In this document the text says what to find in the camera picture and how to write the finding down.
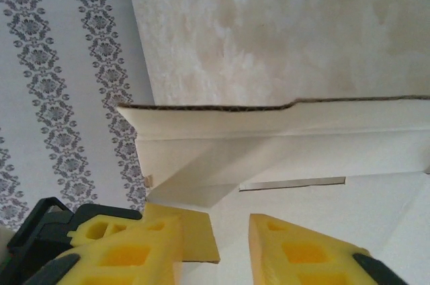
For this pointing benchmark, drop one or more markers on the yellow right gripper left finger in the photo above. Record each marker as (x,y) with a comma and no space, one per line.
(134,258)

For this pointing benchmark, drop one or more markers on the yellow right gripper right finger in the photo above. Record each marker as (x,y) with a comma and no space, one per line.
(302,258)

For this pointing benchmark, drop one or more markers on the yellow white cardboard box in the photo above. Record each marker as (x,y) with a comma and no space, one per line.
(268,157)

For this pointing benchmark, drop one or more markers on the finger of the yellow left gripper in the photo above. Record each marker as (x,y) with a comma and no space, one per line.
(97,234)

